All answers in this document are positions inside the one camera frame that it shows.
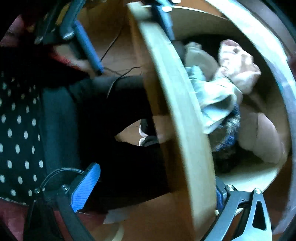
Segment beige sock pair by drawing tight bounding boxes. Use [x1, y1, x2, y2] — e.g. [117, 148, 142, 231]
[184, 42, 219, 80]

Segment cream socks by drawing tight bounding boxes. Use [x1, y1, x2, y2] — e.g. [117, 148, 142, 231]
[238, 108, 283, 164]

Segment wooden cabinet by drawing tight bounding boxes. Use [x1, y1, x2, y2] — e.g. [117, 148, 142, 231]
[76, 0, 296, 241]

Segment polka dot garment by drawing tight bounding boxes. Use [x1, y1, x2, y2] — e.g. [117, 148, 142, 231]
[1, 71, 46, 204]

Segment pink white sock bundle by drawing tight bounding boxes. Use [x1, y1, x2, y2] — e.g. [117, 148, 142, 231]
[214, 39, 261, 94]

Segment light blue sock pair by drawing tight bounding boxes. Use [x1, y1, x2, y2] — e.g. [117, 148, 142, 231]
[185, 66, 243, 134]

